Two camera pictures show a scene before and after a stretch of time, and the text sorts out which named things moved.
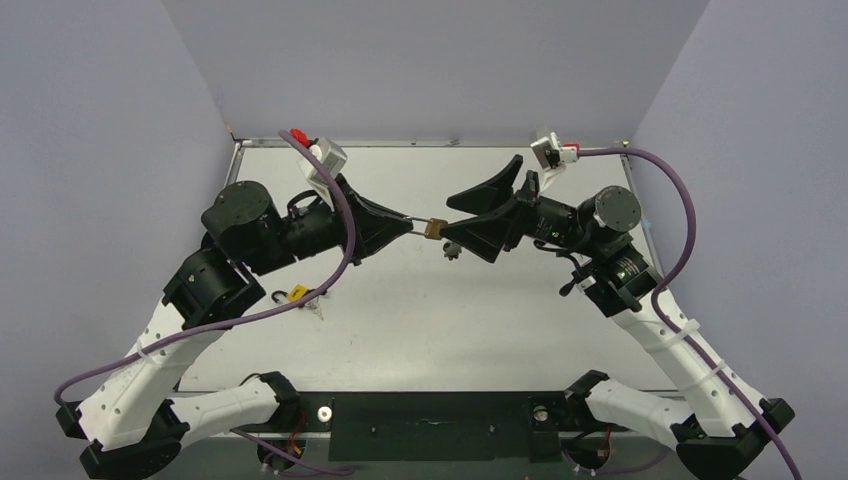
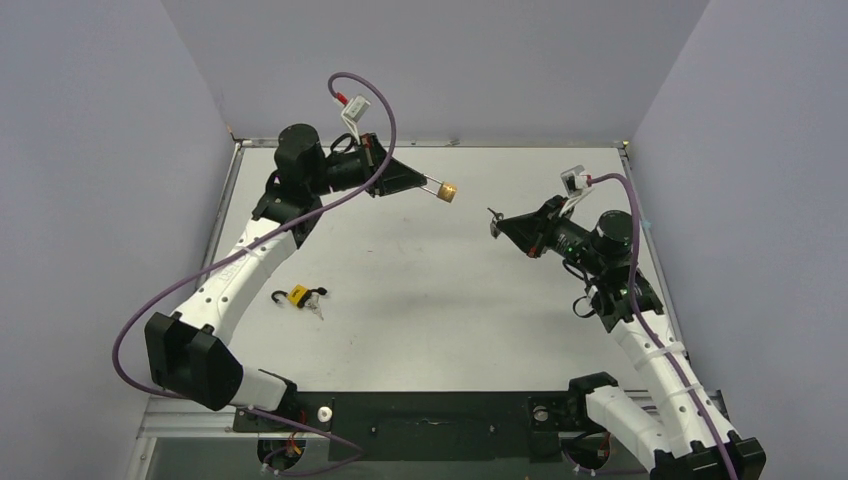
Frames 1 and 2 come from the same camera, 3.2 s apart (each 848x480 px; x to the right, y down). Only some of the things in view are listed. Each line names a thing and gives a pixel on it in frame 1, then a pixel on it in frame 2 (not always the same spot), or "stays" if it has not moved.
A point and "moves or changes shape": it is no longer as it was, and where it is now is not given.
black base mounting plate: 436,426 stays
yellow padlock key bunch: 314,305 stays
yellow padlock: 294,293 stays
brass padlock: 433,229 → 446,192
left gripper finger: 376,233 → 394,184
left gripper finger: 373,205 → 398,177
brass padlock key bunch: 451,250 moves or changes shape
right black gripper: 520,214 → 543,226
